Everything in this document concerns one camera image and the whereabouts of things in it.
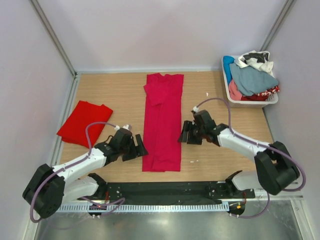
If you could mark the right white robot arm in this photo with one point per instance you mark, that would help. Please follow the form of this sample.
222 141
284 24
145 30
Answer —
274 170

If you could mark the pink shirt in basket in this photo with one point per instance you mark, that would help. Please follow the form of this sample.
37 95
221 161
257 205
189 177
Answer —
234 93

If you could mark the slotted cable duct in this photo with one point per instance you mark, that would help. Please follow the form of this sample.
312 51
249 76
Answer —
85 207

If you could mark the bright blue shirt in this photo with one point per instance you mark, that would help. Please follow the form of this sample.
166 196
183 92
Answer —
226 61

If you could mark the red white patterned shirt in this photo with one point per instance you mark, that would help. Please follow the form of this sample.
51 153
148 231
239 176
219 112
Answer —
262 96

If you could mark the magenta t shirt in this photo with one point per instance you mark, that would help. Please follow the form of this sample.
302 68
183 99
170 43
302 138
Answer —
163 122

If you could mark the white black patterned shirt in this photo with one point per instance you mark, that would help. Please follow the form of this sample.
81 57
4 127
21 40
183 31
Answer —
259 60

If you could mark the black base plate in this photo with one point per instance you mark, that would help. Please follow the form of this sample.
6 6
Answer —
176 193

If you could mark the white laundry basket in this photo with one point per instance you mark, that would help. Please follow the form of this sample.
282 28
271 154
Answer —
249 104

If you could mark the red t shirt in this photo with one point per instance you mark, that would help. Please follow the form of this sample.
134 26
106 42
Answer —
74 129

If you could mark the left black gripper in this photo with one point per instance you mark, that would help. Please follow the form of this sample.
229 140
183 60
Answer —
137 151

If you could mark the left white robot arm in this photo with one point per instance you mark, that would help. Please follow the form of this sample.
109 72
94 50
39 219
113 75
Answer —
52 186

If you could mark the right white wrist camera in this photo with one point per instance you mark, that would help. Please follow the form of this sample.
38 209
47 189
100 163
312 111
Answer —
197 111

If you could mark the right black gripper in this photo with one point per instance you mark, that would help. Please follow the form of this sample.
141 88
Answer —
188 127

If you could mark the grey blue t shirt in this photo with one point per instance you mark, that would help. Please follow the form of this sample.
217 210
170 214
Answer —
250 81

